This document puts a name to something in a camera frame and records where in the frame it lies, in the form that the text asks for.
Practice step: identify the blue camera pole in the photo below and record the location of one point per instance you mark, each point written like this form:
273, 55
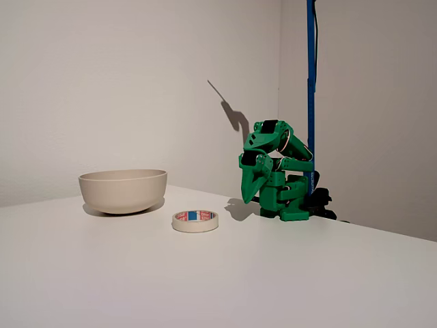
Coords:
310, 68

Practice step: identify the beige bowl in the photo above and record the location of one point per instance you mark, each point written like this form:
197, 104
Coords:
123, 194

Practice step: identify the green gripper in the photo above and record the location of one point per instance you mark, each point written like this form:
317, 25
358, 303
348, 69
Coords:
248, 180

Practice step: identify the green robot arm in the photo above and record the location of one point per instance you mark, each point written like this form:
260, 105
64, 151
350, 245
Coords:
269, 201

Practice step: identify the black table clamp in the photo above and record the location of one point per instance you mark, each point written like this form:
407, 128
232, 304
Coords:
322, 200

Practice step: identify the beige masking tape roll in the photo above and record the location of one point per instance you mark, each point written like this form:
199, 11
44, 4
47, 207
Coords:
194, 227

